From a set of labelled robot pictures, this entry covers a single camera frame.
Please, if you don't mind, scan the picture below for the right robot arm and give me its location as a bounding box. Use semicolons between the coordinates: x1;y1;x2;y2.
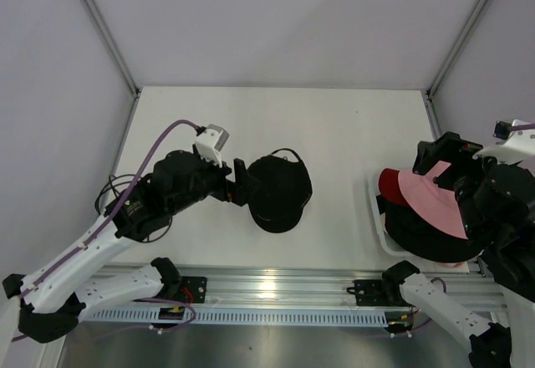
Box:
379;131;534;367

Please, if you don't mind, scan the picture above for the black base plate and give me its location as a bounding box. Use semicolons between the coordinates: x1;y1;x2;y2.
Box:
346;279;408;307
171;276;208;304

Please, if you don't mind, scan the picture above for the black baseball cap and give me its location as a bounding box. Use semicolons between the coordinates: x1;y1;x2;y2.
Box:
247;148;313;233

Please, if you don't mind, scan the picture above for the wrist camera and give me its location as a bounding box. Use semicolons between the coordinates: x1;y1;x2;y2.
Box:
194;124;230;167
473;119;534;165

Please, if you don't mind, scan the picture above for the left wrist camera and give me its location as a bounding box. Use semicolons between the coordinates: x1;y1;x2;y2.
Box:
194;124;230;167

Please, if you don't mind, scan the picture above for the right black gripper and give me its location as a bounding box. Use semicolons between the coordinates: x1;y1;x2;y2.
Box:
410;130;512;238

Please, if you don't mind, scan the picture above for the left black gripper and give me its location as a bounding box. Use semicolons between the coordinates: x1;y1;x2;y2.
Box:
169;148;261;216

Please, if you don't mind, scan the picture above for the red baseball cap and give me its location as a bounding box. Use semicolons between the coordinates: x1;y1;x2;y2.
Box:
378;168;410;207

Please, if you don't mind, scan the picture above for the black wire hat stand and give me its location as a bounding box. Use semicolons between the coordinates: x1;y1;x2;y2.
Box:
94;174;172;244

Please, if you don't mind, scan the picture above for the white slotted cable duct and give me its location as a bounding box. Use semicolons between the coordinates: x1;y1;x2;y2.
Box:
87;305;388;328

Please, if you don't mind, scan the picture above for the left frame post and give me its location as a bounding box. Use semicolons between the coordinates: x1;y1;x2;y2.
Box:
80;0;140;98

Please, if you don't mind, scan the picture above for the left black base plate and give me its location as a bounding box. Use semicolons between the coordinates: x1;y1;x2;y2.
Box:
171;276;208;304

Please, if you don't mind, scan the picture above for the light pink hat in basket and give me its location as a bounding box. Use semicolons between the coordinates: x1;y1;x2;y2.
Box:
437;262;466;269

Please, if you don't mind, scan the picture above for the pink bucket hat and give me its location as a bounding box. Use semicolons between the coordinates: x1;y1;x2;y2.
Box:
398;161;467;240

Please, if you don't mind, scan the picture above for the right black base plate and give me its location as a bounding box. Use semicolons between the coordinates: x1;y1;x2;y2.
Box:
346;279;408;307

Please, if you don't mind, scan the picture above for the frame post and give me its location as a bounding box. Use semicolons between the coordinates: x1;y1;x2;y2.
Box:
80;0;140;98
425;0;493;102

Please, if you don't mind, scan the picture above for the white plastic basket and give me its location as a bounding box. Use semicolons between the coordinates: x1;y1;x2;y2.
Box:
367;172;410;258

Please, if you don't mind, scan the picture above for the right frame post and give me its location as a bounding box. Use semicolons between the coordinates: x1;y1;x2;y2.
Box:
425;0;493;102

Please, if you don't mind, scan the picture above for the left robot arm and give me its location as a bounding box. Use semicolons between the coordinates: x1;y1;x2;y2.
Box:
3;150;260;344

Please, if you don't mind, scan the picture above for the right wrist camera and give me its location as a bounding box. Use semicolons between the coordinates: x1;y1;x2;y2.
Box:
473;119;534;165

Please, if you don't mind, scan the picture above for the black hat in basket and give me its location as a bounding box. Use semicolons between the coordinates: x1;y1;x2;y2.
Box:
383;201;483;263

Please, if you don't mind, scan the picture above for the aluminium mounting rail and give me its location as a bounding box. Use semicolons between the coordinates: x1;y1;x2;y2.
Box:
83;265;509;313

